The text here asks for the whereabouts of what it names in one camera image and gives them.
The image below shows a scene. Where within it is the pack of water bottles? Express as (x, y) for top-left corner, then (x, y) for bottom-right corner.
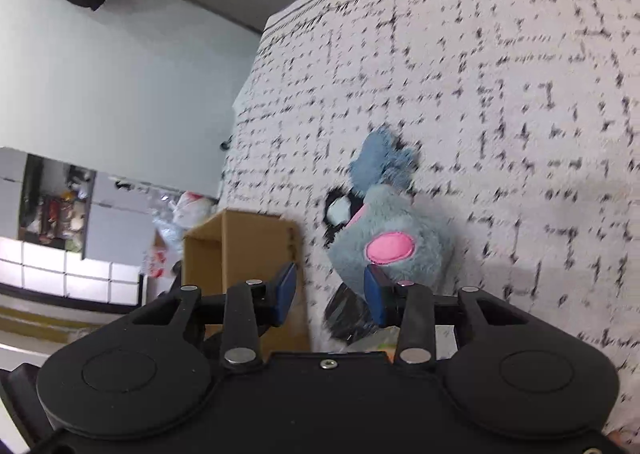
(144, 233), (177, 281)

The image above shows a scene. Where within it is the grey plastic bag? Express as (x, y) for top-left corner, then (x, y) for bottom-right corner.
(151, 211), (187, 255)

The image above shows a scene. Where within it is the sliding door with glass panels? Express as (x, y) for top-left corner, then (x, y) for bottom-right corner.
(0, 234), (145, 307)

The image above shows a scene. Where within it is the cardboard box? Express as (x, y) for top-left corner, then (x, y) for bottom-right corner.
(182, 208), (313, 354)

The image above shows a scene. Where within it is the black plastic bag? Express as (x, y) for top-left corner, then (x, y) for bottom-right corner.
(322, 283), (387, 346)

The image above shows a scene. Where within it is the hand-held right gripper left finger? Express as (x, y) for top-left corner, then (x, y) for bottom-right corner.
(127, 261), (299, 369)

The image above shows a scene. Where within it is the blue plush toy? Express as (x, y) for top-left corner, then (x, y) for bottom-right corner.
(322, 125), (457, 302)

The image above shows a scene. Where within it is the kitchen cabinet with shelf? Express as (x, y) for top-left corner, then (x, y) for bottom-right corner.
(0, 147), (221, 267)

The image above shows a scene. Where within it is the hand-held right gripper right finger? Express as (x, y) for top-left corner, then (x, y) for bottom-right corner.
(363, 264), (538, 365)

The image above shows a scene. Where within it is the white black-patterned blanket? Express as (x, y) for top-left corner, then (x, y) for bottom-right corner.
(217, 0), (640, 450)

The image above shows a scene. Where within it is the white plastic bag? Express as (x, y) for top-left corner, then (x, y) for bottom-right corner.
(171, 191), (219, 231)

